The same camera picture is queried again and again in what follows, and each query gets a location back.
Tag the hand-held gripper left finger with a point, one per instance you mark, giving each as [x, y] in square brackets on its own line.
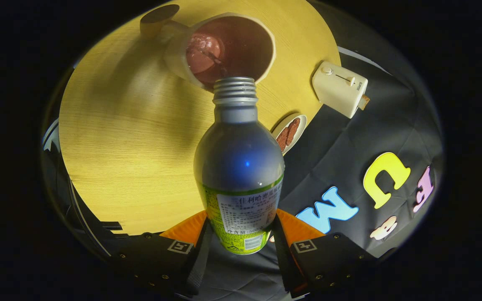
[199, 263]

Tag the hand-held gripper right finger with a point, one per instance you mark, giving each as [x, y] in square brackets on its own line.
[285, 261]

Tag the silver bottle with green label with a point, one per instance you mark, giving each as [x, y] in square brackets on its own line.
[241, 163]

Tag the brown food slices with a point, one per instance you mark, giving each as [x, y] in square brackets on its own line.
[288, 134]

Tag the wooden table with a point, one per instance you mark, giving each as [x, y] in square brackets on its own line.
[132, 146]

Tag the white plate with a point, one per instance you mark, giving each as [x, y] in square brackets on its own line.
[301, 125]

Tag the toast slice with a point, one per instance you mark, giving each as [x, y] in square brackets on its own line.
[365, 102]

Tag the white toaster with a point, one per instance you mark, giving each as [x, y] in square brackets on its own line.
[337, 90]

